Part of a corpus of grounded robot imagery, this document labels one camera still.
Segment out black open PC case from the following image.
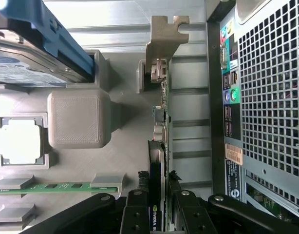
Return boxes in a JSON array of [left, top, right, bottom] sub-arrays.
[[205, 0, 299, 221]]

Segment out green RAM stick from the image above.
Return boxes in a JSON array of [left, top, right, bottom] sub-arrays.
[[0, 186, 119, 196]]

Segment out grey printed parts rack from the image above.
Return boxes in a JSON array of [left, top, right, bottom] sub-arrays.
[[0, 49, 175, 230]]

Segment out silver CPU chip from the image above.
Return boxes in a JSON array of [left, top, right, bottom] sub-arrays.
[[1, 118, 43, 164]]

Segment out hard disk with blue carrier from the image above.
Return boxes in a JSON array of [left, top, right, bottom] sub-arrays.
[[0, 0, 96, 86]]

